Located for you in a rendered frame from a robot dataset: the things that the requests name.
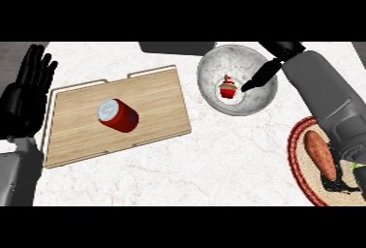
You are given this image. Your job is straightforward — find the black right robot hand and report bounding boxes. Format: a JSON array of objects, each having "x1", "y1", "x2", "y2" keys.
[{"x1": 240, "y1": 42, "x2": 307, "y2": 93}]

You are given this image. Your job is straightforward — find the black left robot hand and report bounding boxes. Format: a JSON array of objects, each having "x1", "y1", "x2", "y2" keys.
[{"x1": 0, "y1": 44, "x2": 60, "y2": 143}]

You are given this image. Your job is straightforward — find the white marbled bowl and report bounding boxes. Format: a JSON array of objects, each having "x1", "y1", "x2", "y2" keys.
[{"x1": 196, "y1": 44, "x2": 279, "y2": 117}]

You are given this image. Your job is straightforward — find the red cupcake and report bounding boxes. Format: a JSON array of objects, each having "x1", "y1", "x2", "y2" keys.
[{"x1": 217, "y1": 74, "x2": 239, "y2": 100}]

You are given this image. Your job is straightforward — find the beige red-rimmed round placemat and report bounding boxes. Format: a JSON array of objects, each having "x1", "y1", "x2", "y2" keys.
[{"x1": 286, "y1": 115, "x2": 366, "y2": 207}]

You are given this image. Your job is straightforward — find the red can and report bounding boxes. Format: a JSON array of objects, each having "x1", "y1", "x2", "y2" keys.
[{"x1": 96, "y1": 98, "x2": 140, "y2": 134}]

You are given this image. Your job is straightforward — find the wooden cutting board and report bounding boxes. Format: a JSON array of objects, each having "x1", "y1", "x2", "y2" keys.
[{"x1": 41, "y1": 64, "x2": 193, "y2": 170}]

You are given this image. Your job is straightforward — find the dark grey appliance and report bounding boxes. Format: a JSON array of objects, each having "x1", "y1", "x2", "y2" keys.
[{"x1": 137, "y1": 42, "x2": 217, "y2": 56}]

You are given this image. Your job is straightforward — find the orange sweet potato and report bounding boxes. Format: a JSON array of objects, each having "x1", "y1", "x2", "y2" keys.
[{"x1": 302, "y1": 130, "x2": 338, "y2": 182}]

